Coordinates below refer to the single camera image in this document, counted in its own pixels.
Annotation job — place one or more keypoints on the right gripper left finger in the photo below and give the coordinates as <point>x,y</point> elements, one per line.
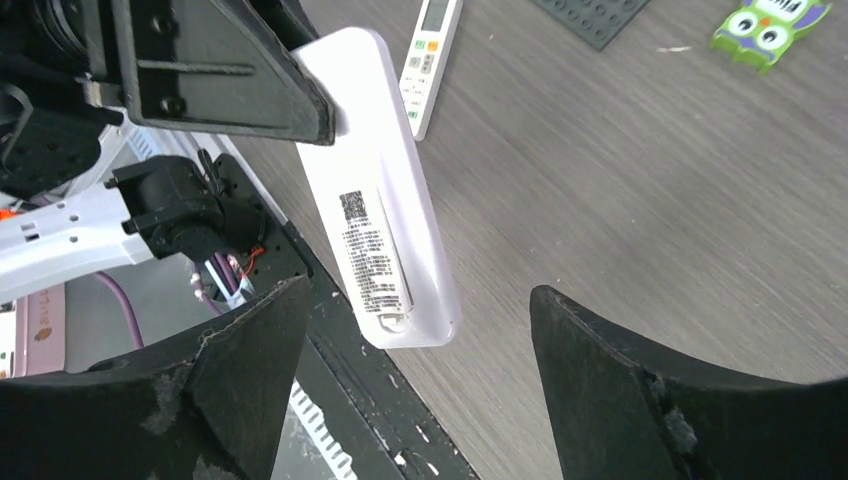
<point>206,403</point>

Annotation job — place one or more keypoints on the grey lego baseplate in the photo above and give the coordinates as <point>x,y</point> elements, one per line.
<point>596,22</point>

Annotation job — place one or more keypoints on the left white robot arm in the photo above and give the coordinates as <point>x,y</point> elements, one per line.
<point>159,207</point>

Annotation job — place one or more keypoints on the white remote control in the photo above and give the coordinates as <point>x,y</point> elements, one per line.
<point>426,61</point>
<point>373,200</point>

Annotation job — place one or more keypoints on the green owl toy block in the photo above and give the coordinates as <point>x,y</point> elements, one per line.
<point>759,32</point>

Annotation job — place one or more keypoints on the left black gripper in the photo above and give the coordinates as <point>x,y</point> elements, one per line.
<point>204,66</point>

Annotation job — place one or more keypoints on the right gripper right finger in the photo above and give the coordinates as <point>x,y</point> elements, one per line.
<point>623,406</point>

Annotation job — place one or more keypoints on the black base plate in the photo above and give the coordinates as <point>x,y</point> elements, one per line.
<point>353,403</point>

